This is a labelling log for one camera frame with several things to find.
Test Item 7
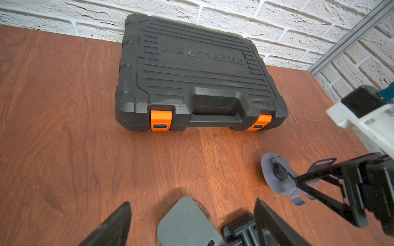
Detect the purple-grey phone stand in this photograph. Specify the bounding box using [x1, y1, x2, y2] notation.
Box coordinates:
[261, 153, 315, 207]

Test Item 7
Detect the black phone stand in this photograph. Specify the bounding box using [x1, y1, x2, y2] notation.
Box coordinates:
[222, 213, 260, 246]

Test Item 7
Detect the right corner aluminium profile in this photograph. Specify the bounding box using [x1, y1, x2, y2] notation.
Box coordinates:
[308, 0, 394, 75]

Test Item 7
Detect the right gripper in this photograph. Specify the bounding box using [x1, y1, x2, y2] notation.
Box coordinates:
[295, 153, 394, 237]

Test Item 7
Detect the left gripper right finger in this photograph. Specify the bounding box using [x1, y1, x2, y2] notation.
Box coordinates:
[254, 198, 311, 246]

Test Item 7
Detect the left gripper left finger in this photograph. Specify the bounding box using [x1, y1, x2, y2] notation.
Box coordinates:
[79, 202, 132, 246]

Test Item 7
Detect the dark grey stand wooden base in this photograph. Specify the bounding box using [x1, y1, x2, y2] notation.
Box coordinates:
[157, 196, 226, 246]

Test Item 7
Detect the black plastic tool case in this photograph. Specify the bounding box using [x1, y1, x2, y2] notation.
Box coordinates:
[115, 13, 288, 132]

